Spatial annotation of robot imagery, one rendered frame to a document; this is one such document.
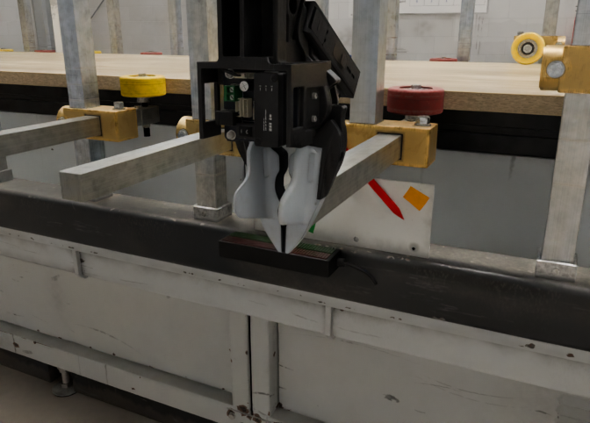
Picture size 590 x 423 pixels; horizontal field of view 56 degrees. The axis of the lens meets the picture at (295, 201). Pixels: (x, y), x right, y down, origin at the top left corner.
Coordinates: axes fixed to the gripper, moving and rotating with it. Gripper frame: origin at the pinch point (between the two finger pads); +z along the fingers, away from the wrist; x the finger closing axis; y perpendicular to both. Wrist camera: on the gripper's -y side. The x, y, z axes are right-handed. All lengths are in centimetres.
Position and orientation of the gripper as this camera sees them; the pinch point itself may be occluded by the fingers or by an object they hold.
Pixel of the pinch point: (289, 233)
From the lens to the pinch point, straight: 45.2
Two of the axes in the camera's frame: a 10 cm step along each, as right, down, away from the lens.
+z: -0.1, 9.6, 2.8
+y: -4.3, 2.4, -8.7
